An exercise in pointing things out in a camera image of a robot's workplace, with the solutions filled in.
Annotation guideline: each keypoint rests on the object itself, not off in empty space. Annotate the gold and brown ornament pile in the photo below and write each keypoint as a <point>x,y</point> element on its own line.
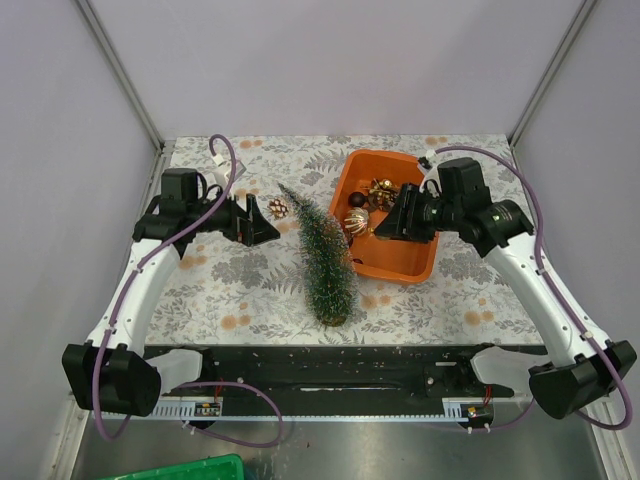
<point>382,194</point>

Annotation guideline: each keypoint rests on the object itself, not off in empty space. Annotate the large gold striped bauble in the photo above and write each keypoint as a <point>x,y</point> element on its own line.
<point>356,221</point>

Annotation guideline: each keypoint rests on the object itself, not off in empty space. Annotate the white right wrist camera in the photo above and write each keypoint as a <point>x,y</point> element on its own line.
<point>428,169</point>

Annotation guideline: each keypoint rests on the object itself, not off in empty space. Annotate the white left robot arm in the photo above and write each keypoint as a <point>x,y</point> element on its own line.
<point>109,371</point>

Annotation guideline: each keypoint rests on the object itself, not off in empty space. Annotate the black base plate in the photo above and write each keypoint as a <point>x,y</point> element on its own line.
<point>342,380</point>

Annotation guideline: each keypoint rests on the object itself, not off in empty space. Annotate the green plastic crate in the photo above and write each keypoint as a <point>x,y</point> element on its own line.
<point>226,467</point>

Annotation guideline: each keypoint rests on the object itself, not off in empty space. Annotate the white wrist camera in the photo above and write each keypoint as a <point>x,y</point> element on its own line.
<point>428,169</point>
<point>222,169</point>

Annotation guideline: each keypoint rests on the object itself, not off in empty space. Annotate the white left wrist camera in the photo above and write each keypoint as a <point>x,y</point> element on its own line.
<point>222,169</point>

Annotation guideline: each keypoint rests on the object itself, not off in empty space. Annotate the orange plastic tub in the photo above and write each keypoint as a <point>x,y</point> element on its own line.
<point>387,260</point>

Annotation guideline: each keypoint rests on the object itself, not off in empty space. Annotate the floral patterned table mat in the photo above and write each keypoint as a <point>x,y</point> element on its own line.
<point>225,293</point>

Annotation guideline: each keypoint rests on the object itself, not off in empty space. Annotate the small green christmas tree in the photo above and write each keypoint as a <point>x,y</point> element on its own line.
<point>328,275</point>

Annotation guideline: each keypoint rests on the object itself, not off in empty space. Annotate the aluminium frame post left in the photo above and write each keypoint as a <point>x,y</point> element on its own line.
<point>105,45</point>

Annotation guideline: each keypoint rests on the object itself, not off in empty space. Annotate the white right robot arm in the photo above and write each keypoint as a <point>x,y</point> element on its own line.
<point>581,363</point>

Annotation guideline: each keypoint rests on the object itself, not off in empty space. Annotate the brown pine cone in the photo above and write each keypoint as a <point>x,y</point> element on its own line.
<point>278,208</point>

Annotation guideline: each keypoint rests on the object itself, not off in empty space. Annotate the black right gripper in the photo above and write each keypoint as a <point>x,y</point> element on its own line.
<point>396,226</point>

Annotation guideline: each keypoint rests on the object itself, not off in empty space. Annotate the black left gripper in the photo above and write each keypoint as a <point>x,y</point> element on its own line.
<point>248,226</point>

